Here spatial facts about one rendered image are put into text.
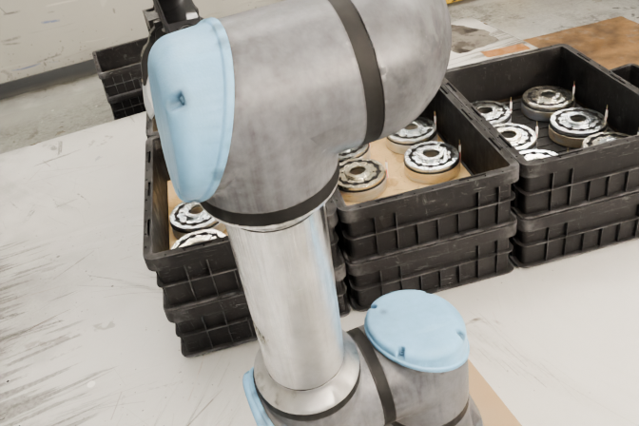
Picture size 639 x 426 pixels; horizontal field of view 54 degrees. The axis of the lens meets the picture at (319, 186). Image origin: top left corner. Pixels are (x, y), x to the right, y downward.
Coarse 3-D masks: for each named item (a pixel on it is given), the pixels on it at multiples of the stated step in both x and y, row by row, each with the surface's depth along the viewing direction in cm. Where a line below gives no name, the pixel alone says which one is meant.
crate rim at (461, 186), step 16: (448, 96) 122; (464, 112) 118; (480, 128) 110; (496, 144) 106; (512, 160) 101; (480, 176) 99; (496, 176) 99; (512, 176) 99; (336, 192) 100; (416, 192) 97; (432, 192) 97; (448, 192) 98; (464, 192) 99; (352, 208) 96; (368, 208) 96; (384, 208) 97; (400, 208) 98
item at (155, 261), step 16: (144, 208) 104; (336, 208) 97; (144, 224) 100; (336, 224) 97; (144, 240) 97; (208, 240) 95; (224, 240) 94; (144, 256) 94; (160, 256) 93; (176, 256) 93; (192, 256) 94; (208, 256) 95
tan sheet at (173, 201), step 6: (168, 186) 128; (168, 192) 126; (174, 192) 126; (168, 198) 124; (174, 198) 124; (168, 204) 122; (174, 204) 122; (168, 210) 121; (168, 216) 119; (168, 222) 118; (174, 240) 113
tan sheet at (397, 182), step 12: (372, 144) 131; (384, 144) 130; (372, 156) 127; (384, 156) 126; (396, 156) 126; (396, 168) 122; (396, 180) 119; (408, 180) 118; (384, 192) 116; (396, 192) 115; (348, 204) 114
